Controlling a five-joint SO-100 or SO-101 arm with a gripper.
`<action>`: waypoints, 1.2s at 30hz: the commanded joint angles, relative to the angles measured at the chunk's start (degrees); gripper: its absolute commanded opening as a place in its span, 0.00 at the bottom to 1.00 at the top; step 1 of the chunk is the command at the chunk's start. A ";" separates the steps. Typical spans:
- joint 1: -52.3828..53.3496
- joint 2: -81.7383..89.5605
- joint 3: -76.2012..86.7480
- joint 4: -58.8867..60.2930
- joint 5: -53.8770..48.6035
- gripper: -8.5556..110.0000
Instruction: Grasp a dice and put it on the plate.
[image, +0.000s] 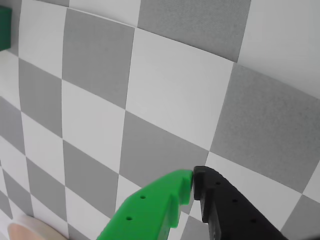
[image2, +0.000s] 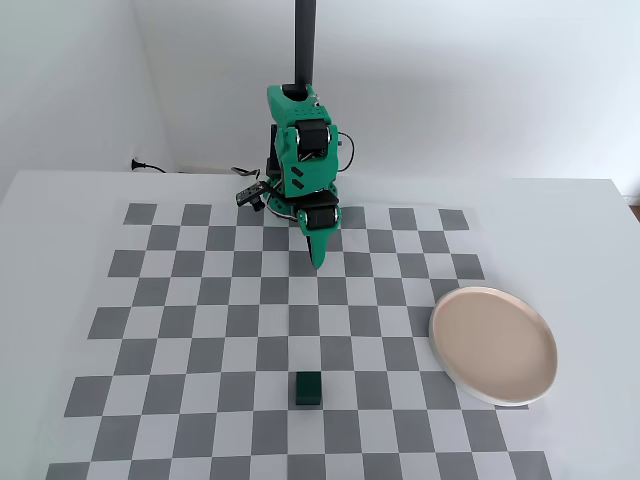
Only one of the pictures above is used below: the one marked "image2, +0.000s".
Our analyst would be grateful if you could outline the green gripper body with motor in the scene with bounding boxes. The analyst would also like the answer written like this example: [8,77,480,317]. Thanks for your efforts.
[267,183,344,236]

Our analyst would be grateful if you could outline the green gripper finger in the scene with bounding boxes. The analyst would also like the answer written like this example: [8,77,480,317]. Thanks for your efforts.
[299,227,342,271]

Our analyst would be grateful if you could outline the dark green cube dice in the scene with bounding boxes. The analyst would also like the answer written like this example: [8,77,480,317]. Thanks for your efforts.
[294,371,322,408]

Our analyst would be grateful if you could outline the beige round plate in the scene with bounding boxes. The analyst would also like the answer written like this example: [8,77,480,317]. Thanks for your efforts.
[428,286,559,407]

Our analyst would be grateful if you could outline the grey white checkered mat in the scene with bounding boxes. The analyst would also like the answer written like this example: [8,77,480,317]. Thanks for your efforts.
[47,202,554,480]

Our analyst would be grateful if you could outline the black vertical pole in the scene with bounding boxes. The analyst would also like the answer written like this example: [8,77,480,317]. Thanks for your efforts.
[293,0,318,96]

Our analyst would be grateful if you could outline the black power plug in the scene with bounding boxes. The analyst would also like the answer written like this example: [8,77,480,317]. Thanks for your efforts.
[130,157,169,174]

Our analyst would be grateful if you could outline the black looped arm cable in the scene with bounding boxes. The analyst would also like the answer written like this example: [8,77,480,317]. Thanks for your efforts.
[337,132,357,174]

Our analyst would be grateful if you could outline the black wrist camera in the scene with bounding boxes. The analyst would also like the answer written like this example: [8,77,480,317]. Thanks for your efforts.
[234,182,266,212]

